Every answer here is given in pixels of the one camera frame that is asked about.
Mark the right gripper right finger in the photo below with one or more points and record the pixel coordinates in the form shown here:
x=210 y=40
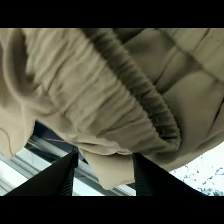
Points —
x=156 y=181

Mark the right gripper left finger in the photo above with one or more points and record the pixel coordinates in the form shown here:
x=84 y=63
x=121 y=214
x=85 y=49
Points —
x=53 y=181

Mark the beige trousers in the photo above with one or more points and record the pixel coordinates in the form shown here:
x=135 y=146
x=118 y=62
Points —
x=110 y=90

